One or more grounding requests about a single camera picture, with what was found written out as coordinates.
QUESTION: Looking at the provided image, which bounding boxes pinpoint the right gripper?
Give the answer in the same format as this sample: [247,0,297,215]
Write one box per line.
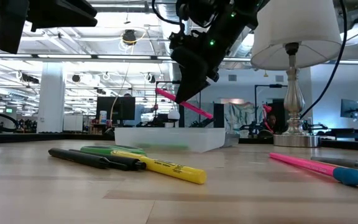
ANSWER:
[169,29,221,105]

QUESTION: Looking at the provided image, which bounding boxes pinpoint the pink highlighter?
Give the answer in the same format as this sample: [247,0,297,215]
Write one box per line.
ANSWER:
[155,88,214,119]

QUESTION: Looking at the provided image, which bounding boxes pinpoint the clear box with grey lid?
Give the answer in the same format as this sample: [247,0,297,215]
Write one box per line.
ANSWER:
[114,126,241,153]

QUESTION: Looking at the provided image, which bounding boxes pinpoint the yellow highlighter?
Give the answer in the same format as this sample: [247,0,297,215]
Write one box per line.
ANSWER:
[112,150,208,185]

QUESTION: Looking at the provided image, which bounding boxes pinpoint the black pen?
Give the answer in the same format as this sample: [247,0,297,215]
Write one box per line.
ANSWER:
[68,149,147,171]
[48,147,110,170]

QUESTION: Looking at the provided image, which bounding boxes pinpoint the green handled scissors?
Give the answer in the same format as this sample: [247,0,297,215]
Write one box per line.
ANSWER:
[80,145,147,157]

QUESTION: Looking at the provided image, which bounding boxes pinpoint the pink pencil with blue cap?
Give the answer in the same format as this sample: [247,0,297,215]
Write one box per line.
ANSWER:
[268,152,358,187]

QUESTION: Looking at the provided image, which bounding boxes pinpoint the grey pen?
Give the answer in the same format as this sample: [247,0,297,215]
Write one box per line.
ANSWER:
[311,156,358,170]

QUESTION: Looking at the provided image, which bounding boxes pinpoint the monitor on arm mount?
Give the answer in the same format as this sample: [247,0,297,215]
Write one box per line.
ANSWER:
[340,98,358,119]

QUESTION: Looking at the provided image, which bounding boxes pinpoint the black speaker box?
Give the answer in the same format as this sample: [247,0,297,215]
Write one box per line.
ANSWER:
[213,103,225,128]

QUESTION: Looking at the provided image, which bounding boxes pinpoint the white round object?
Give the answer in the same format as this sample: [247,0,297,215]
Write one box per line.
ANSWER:
[167,109,181,124]

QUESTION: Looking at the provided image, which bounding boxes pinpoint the painted cloth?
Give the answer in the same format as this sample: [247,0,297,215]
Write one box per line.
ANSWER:
[224,102,256,130]

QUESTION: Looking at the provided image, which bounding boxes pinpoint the person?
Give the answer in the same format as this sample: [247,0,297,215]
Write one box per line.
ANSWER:
[124,93,160,127]
[266,113,278,133]

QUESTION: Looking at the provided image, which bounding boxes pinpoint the black ceiling device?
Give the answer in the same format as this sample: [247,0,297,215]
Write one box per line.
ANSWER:
[122,29,137,46]

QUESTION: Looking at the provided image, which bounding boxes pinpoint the black computer monitor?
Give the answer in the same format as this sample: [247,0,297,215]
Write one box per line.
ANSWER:
[96,96,135,125]

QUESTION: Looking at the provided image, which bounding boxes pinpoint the white shade table lamp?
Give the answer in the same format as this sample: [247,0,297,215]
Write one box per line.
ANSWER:
[250,0,343,148]

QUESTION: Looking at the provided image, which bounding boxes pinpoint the long ceiling light bar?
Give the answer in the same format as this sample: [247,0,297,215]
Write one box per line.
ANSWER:
[0,53,251,62]

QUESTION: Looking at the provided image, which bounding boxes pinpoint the white pillar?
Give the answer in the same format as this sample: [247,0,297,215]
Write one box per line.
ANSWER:
[37,62,67,134]

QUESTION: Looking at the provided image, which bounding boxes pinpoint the black stand frame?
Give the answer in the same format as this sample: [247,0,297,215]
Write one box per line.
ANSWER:
[254,83,288,131]
[155,80,202,128]

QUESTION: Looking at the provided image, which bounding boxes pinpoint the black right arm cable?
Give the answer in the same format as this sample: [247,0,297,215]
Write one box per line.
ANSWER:
[299,0,348,119]

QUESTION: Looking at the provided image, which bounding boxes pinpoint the black aluminium table frame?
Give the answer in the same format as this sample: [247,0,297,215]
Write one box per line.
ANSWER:
[0,129,358,153]

